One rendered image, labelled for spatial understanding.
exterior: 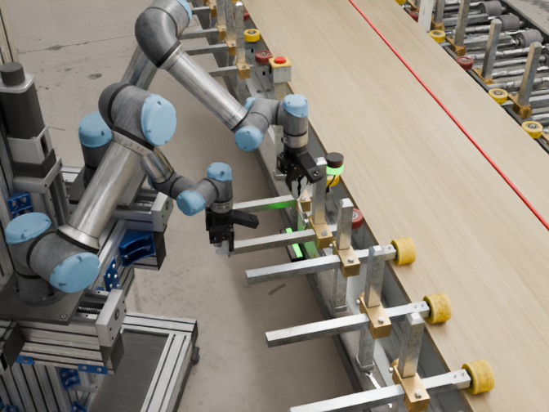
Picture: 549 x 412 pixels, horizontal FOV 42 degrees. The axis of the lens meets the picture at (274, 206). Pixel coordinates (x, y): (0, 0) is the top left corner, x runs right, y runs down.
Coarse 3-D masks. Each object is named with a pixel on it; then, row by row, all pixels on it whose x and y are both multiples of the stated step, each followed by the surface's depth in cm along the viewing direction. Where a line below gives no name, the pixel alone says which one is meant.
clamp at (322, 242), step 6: (312, 222) 243; (324, 222) 243; (312, 228) 243; (318, 228) 241; (324, 228) 241; (318, 234) 238; (330, 234) 238; (318, 240) 238; (324, 240) 238; (330, 240) 239; (318, 246) 239; (324, 246) 240
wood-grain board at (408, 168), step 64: (256, 0) 389; (320, 0) 388; (384, 0) 388; (320, 64) 329; (384, 64) 329; (448, 64) 328; (320, 128) 285; (384, 128) 285; (448, 128) 284; (512, 128) 284; (384, 192) 251; (448, 192) 251; (512, 192) 251; (448, 256) 225; (512, 256) 225; (448, 320) 203; (512, 320) 203; (512, 384) 186
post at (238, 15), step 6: (234, 6) 322; (240, 6) 322; (234, 12) 325; (240, 12) 323; (234, 18) 327; (240, 18) 325; (234, 24) 330; (240, 24) 327; (240, 30) 329; (240, 36) 330; (240, 42) 332; (240, 48) 334; (240, 54) 336; (240, 60) 338; (240, 84) 346
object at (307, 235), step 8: (296, 232) 241; (304, 232) 241; (312, 232) 241; (336, 232) 242; (352, 232) 244; (248, 240) 237; (256, 240) 237; (264, 240) 237; (272, 240) 237; (280, 240) 238; (288, 240) 239; (296, 240) 240; (304, 240) 240; (312, 240) 241; (240, 248) 235; (248, 248) 236; (256, 248) 237; (264, 248) 238; (272, 248) 239
